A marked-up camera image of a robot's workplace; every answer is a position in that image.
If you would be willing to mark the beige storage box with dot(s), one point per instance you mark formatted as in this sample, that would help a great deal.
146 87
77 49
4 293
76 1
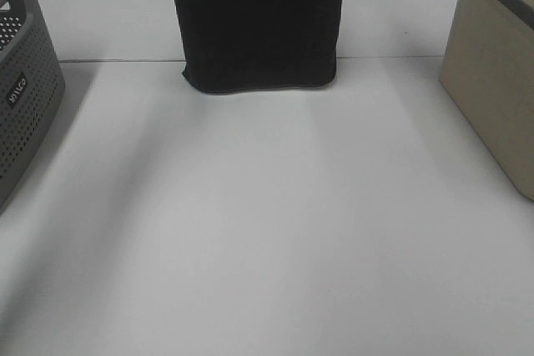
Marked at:
488 72

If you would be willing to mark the grey perforated plastic basket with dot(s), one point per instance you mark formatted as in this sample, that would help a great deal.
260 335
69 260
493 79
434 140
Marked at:
32 88

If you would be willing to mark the dark navy towel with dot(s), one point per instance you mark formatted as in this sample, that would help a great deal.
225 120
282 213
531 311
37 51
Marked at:
232 46

